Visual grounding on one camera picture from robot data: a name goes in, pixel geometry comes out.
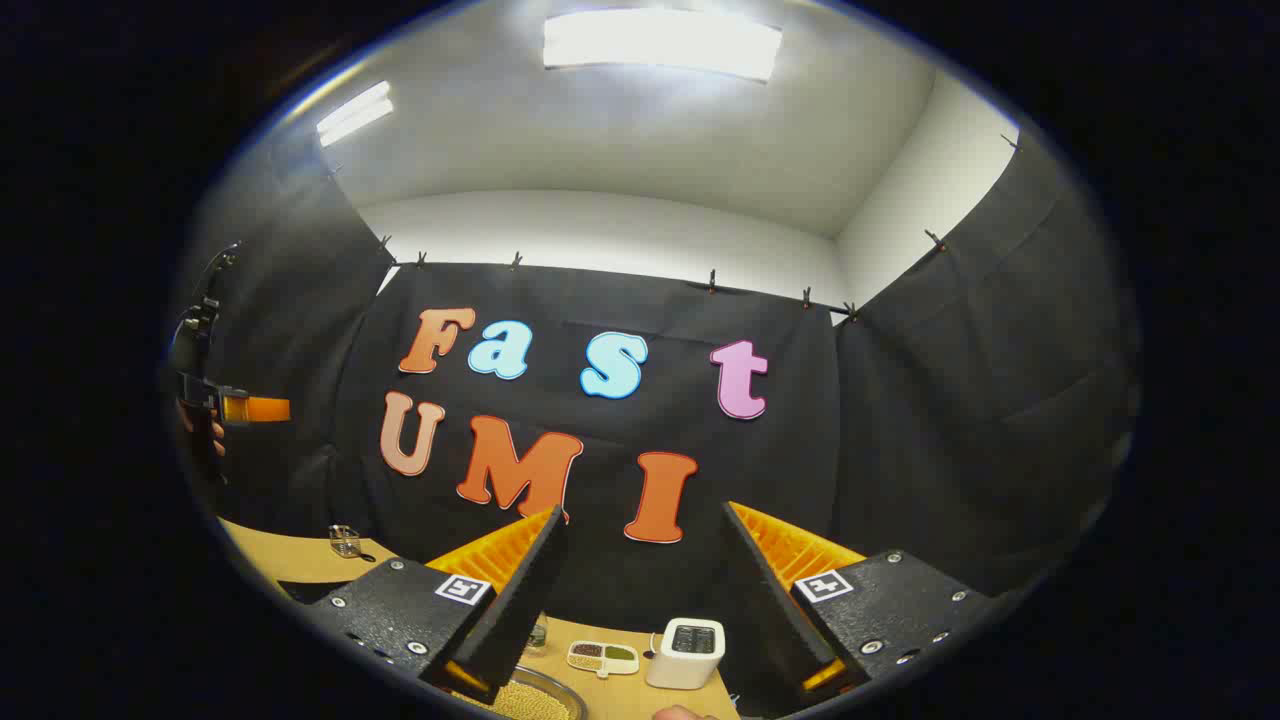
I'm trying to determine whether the white divided dish of beans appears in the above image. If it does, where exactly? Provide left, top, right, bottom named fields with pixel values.
left=567, top=640, right=639, bottom=679

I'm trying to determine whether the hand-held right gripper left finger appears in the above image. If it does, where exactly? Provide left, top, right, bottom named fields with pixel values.
left=305, top=506, right=569, bottom=704

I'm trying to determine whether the row of black cloth clips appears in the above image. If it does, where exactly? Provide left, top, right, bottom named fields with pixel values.
left=328, top=135, right=1023, bottom=323

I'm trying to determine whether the steel pot with black handles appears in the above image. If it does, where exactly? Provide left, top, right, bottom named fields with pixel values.
left=455, top=665, right=587, bottom=720

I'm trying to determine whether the large ceiling light panel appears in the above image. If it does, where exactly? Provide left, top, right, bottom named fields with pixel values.
left=543, top=10, right=783, bottom=83

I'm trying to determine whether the white toaster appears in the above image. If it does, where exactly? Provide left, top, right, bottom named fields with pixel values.
left=646, top=618, right=726, bottom=691

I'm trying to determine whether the black backdrop cloth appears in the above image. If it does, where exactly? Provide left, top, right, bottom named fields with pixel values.
left=165, top=120, right=1141, bottom=716

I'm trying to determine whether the pile of yellow soybeans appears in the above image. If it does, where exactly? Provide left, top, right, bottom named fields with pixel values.
left=470, top=680, right=573, bottom=720

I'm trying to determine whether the small ceiling light panel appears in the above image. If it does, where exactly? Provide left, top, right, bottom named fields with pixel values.
left=316, top=80, right=395, bottom=149

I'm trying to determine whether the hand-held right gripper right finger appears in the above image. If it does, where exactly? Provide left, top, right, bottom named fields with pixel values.
left=722, top=501, right=996, bottom=716

